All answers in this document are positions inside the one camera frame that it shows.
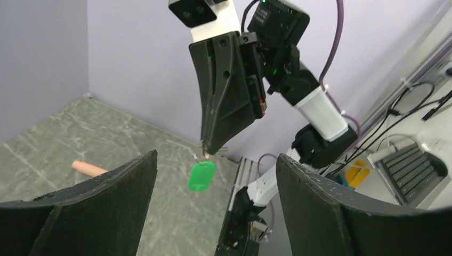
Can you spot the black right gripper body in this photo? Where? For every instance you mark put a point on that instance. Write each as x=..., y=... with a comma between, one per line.
x=254, y=72

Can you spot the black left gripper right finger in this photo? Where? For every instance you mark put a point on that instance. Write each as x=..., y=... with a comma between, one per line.
x=323, y=217

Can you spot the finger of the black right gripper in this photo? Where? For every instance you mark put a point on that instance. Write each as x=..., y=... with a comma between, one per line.
x=230, y=111
x=203, y=58

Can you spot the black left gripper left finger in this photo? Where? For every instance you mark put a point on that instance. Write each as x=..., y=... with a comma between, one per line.
x=104, y=215

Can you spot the green plastic key tag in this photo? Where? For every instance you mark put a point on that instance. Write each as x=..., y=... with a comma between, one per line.
x=201, y=176

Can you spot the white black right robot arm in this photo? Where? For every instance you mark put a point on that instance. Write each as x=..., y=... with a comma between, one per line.
x=279, y=26

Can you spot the beige wooden pestle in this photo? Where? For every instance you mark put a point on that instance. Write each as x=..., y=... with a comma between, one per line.
x=87, y=169

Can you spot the grey computer keyboard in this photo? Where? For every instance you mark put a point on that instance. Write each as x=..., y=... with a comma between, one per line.
x=413, y=175

